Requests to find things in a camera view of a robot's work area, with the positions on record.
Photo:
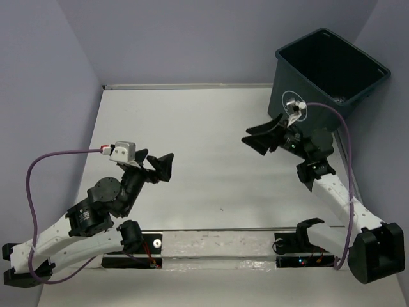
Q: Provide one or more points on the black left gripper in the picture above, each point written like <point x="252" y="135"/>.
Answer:
<point x="164" y="165"/>

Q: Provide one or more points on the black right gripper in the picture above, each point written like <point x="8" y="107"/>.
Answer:
<point x="262" y="142"/>

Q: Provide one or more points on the large clear unlabeled bottle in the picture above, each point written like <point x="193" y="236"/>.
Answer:
<point x="340" y="99"/>

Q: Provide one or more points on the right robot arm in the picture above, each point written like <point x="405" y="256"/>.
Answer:
<point x="372" y="248"/>

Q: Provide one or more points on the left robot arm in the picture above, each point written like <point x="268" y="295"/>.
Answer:
<point x="94" y="226"/>

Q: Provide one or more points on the dark green plastic bin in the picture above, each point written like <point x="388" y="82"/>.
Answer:
<point x="318" y="67"/>

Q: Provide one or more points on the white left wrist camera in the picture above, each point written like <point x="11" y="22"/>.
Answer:
<point x="122" y="152"/>

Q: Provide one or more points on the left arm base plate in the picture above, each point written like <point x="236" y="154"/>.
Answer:
<point x="140" y="256"/>

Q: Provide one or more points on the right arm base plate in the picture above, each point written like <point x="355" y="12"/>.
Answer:
<point x="290" y="254"/>

